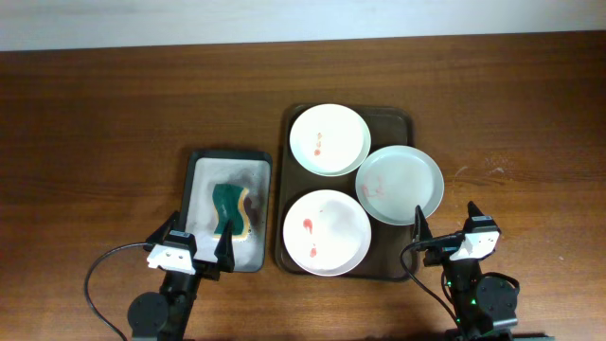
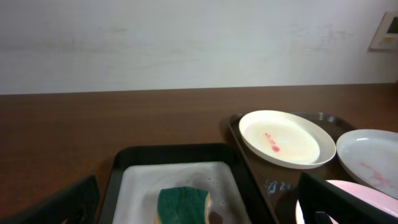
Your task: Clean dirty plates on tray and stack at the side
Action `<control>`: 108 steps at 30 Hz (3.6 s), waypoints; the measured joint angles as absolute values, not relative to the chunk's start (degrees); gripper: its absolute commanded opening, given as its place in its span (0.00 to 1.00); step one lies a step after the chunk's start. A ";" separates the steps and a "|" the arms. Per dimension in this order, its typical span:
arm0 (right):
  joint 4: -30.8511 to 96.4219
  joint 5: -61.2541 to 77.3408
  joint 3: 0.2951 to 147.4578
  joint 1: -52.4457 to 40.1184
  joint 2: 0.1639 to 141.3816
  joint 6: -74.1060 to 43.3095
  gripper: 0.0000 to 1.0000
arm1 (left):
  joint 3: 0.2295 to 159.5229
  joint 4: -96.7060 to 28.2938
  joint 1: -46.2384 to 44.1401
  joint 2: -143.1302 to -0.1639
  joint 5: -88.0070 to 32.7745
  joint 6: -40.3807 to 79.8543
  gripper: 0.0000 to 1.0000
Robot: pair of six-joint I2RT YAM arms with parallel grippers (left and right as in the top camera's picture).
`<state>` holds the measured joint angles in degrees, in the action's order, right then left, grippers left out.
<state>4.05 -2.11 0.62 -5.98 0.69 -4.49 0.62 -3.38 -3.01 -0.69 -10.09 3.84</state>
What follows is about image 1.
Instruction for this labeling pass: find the right black cable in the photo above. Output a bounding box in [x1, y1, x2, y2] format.
[399, 239, 468, 340]

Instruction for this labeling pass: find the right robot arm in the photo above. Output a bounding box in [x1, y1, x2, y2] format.
[404, 202, 520, 340]

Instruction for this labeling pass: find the left black cable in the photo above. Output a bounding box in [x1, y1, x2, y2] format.
[83, 242, 152, 341]

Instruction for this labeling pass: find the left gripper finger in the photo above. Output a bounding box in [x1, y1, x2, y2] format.
[143, 211, 180, 252]
[214, 220, 235, 273]

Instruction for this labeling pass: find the black cable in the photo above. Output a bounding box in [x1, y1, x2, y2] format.
[83, 242, 152, 341]
[399, 239, 468, 340]

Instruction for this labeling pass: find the cream white plate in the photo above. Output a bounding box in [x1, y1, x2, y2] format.
[288, 104, 371, 177]

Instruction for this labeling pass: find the pale blue plate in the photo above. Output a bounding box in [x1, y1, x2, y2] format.
[355, 145, 445, 225]

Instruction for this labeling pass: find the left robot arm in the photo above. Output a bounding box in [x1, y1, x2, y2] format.
[127, 211, 235, 340]

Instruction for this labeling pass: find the brown serving tray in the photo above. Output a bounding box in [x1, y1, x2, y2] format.
[274, 104, 419, 282]

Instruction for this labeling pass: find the pink white plate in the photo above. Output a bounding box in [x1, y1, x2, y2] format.
[282, 189, 371, 277]

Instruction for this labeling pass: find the green yellow sponge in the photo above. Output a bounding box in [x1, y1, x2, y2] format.
[212, 184, 251, 242]

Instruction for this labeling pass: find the black soapy water tray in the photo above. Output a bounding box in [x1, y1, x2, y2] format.
[178, 150, 273, 273]

